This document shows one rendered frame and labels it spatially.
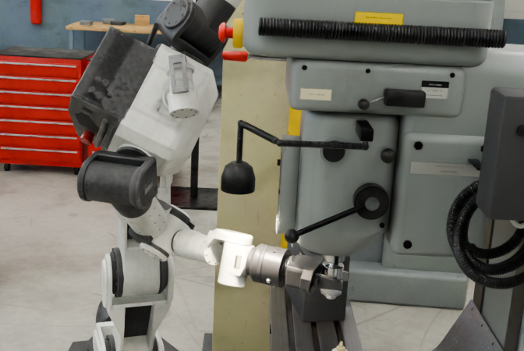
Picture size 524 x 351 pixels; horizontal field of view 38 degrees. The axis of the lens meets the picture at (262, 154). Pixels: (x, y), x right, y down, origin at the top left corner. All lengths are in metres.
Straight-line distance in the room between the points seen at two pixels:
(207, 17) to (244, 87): 1.49
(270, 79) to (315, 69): 1.87
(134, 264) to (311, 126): 0.84
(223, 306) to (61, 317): 0.99
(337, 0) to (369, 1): 0.06
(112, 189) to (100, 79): 0.25
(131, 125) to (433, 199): 0.68
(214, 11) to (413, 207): 0.68
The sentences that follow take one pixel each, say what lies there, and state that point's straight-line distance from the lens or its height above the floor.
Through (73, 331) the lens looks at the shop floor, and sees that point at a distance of 4.08.
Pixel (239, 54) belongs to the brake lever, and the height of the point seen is 1.70.
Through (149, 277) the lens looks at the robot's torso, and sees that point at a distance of 2.17.
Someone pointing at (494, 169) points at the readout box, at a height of 1.60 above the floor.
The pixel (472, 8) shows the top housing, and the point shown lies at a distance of 1.46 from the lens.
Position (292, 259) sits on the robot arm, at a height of 1.26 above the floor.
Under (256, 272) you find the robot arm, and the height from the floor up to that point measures 1.23.
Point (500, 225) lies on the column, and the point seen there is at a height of 1.36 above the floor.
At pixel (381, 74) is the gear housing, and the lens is 1.45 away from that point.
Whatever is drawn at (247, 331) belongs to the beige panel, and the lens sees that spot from 3.70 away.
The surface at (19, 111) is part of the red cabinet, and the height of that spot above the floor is 0.54.
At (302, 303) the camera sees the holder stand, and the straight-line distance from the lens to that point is 2.07.
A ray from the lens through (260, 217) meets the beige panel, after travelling 3.46.
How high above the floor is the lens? 1.92
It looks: 15 degrees down
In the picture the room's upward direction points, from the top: 3 degrees clockwise
